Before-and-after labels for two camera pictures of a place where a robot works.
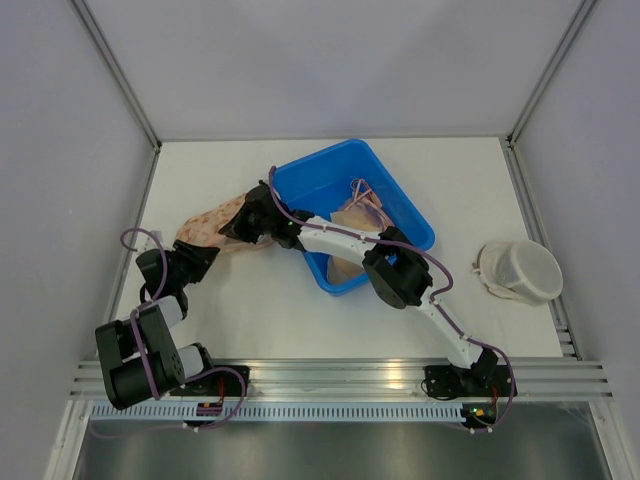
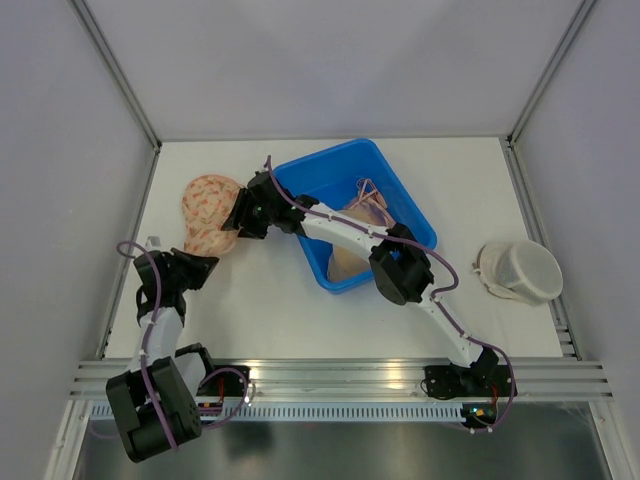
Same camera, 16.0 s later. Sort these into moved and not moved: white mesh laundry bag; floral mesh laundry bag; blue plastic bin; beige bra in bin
Moved: floral mesh laundry bag
Not moved: white mesh laundry bag; blue plastic bin; beige bra in bin
